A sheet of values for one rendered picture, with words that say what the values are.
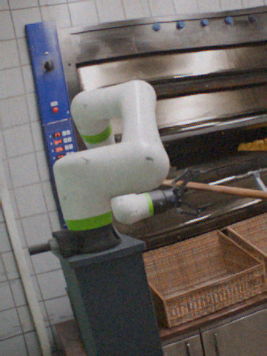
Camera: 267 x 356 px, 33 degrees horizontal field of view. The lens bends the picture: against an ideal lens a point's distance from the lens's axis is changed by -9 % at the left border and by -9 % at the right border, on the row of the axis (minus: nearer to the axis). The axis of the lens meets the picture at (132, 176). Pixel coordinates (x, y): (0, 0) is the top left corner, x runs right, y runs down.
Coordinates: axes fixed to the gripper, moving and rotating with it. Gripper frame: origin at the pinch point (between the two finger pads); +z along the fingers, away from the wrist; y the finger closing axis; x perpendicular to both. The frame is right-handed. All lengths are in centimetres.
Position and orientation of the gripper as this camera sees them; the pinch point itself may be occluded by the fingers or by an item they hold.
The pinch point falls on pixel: (208, 188)
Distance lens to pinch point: 193.7
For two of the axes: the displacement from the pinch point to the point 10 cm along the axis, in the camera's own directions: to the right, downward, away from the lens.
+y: 2.0, 9.8, 0.9
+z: 9.4, -2.2, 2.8
